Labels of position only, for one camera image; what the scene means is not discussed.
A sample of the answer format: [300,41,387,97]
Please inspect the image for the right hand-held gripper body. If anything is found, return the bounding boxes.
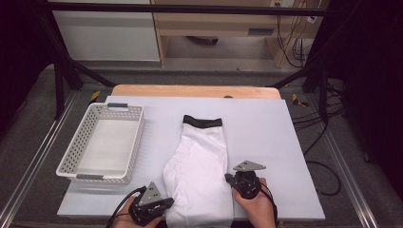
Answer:
[232,160,266,200]

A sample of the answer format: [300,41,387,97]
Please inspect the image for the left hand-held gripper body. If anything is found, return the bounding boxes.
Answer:
[127,180,169,226]

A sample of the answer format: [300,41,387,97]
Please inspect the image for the white shorts with black waistband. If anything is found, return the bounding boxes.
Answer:
[163,114,235,228]

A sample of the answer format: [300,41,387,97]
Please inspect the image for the white perforated plastic basket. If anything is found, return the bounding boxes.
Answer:
[56,102,146,185]

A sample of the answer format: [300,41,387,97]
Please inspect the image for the person's left hand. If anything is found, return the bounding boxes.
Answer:
[112,196,163,228]

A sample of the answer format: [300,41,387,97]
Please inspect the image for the person's right hand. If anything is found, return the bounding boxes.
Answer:
[232,178,278,228]

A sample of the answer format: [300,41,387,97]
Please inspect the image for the wooden table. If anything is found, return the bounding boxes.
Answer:
[110,84,282,101]

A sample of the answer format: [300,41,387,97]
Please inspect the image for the black metal stand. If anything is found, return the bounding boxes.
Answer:
[269,61,332,124]
[37,9,117,121]

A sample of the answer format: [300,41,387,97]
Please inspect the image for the black object under desk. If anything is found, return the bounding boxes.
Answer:
[185,35,220,46]

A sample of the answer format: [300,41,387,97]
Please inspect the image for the grey label plate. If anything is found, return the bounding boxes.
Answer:
[247,28,275,36]

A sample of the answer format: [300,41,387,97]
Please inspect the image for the light wooden desk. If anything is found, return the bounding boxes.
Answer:
[151,0,331,68]

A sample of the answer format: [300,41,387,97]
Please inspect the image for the black curtain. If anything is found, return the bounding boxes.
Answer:
[0,0,56,134]
[312,0,403,194]

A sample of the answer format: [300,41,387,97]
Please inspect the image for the black metal crossbar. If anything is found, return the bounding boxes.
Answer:
[47,1,327,17]

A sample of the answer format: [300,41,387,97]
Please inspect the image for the white cabinet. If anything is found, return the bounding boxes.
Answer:
[51,0,161,62]

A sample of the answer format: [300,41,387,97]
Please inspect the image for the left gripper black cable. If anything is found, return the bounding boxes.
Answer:
[106,186,146,228]

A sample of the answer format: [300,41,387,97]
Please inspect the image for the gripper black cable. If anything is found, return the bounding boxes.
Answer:
[259,181,280,227]
[106,186,146,228]

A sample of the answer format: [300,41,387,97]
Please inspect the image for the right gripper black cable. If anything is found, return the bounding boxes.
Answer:
[259,181,280,227]

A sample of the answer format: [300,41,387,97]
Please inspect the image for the black floor cables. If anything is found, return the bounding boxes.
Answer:
[291,82,346,198]

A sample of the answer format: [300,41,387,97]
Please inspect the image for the aluminium floor rail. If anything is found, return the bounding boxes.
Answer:
[307,94,381,228]
[0,89,79,228]

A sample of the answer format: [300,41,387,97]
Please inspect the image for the hanging cable bundle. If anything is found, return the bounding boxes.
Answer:
[277,0,315,68]

